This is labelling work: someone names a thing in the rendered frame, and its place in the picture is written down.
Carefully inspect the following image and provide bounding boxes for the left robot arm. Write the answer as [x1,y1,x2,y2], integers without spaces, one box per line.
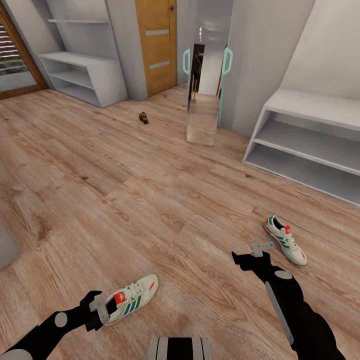
[0,290,111,360]

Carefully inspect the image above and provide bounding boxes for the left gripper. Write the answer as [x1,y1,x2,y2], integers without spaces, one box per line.
[78,290,104,332]

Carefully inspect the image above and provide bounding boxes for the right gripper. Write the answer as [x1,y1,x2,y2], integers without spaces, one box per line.
[231,251,271,278]

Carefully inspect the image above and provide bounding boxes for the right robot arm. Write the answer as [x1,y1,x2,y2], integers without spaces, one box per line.
[231,241,346,360]

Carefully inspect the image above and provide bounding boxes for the gym shoe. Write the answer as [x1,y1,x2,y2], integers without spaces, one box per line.
[263,215,308,266]
[104,274,159,326]

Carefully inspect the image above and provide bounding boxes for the sandal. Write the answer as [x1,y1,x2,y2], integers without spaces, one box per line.
[138,113,148,124]

